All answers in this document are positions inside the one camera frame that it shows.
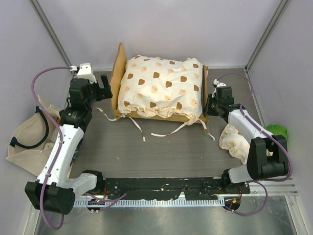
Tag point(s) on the wooden pet bed frame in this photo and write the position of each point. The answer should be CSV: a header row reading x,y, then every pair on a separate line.
x,y
117,80

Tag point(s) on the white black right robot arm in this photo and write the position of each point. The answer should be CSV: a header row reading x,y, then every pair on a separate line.
x,y
268,158

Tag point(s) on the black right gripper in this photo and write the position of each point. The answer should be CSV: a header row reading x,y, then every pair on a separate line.
x,y
211,98

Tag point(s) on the bear print white cushion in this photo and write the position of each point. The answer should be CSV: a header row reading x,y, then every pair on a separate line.
x,y
161,85

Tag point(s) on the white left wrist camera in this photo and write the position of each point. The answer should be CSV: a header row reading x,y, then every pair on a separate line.
x,y
84,71

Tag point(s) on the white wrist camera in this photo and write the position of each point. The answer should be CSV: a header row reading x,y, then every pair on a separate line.
x,y
216,83
84,71

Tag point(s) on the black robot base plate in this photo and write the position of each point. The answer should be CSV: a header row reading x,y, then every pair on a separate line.
x,y
194,188

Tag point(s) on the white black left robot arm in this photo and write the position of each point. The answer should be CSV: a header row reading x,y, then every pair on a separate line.
x,y
53,191

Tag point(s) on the green toy cabbage leaf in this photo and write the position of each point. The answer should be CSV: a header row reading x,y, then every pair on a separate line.
x,y
278,130

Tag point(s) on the white slotted cable duct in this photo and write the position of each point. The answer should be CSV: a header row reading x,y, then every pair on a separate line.
x,y
88,202

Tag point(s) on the small bear print pillow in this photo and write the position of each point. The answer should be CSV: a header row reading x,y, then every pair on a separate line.
x,y
233,141

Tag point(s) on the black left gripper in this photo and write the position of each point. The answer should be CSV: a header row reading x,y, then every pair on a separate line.
x,y
103,93

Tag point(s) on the beige canvas tote bag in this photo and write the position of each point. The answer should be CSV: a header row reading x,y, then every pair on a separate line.
x,y
32,143

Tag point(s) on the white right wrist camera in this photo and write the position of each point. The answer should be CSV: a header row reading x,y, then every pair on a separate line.
x,y
216,83

